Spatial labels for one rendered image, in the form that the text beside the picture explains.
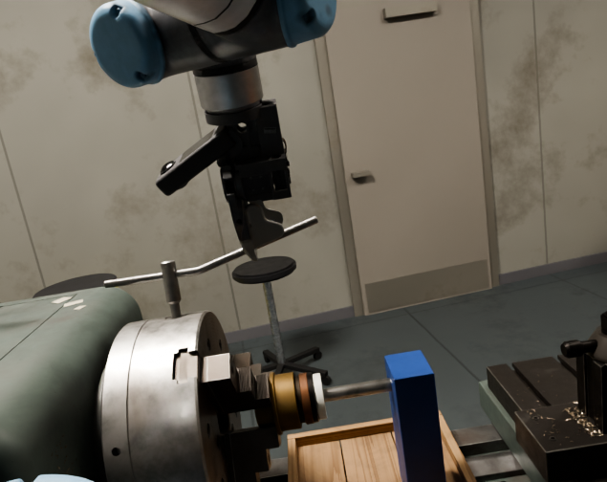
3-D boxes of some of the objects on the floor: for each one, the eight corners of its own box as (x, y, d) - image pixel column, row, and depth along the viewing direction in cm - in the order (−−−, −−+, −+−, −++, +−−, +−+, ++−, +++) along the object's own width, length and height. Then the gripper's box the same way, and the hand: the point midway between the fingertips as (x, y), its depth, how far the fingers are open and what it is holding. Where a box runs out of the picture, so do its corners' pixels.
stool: (307, 345, 352) (290, 244, 336) (349, 379, 301) (331, 260, 285) (222, 376, 330) (199, 268, 313) (251, 416, 279) (226, 290, 262)
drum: (148, 372, 352) (122, 268, 335) (139, 407, 308) (108, 289, 290) (76, 387, 347) (46, 282, 329) (55, 427, 302) (19, 307, 285)
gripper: (276, 108, 59) (304, 269, 69) (274, 90, 67) (299, 236, 77) (200, 120, 59) (239, 279, 69) (207, 101, 67) (241, 246, 77)
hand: (249, 252), depth 72 cm, fingers closed
